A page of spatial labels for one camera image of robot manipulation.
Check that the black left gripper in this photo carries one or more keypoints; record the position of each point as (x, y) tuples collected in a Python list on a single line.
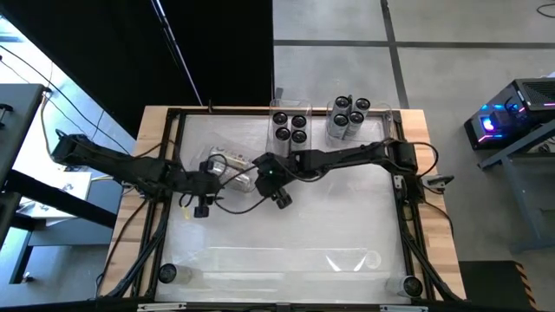
[(201, 184)]

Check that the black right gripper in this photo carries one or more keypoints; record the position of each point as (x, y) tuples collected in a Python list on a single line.
[(277, 173)]

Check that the red band Celsius can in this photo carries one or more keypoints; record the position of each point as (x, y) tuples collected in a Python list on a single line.
[(299, 121), (280, 118)]

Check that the blue band Celsius can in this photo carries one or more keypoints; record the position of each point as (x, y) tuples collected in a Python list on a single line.
[(356, 117), (362, 104)]

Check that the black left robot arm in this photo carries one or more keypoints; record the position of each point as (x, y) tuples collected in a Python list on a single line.
[(121, 162)]

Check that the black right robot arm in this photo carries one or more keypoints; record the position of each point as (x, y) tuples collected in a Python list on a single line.
[(347, 156)]

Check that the grey stand foot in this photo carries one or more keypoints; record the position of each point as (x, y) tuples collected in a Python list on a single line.
[(278, 93)]

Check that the white label strip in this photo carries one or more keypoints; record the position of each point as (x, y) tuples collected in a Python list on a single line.
[(160, 307), (403, 308)]

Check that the silver mounting plate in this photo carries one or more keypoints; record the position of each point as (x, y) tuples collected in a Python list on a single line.
[(398, 182)]

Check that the white printed box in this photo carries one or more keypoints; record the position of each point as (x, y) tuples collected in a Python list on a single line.
[(73, 184)]

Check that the thin metal pole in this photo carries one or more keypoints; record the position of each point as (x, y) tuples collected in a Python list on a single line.
[(174, 45)]

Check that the dark grey desk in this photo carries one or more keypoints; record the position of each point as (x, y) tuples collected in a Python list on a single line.
[(17, 121)]

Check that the grey metal stand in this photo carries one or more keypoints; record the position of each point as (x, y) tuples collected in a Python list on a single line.
[(520, 195)]

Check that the black desktop computer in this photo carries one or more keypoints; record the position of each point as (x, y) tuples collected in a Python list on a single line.
[(533, 93)]

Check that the black aluminium table frame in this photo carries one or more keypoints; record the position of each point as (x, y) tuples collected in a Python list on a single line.
[(256, 111)]

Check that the grey camera bracket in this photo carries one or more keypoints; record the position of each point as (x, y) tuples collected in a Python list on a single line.
[(282, 307)]

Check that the black desk leg frame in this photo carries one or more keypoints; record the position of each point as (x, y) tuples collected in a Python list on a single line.
[(65, 201)]

